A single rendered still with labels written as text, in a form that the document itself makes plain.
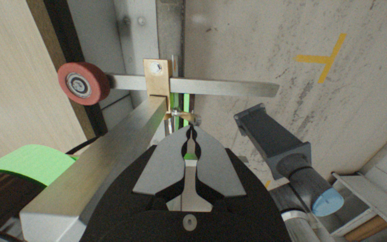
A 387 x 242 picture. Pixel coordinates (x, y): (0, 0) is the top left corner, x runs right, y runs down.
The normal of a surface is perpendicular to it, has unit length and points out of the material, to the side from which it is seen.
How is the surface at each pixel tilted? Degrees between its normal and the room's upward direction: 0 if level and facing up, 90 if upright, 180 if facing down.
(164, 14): 0
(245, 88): 0
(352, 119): 0
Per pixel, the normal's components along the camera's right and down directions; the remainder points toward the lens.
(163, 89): 0.00, 0.47
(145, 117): 0.06, -0.88
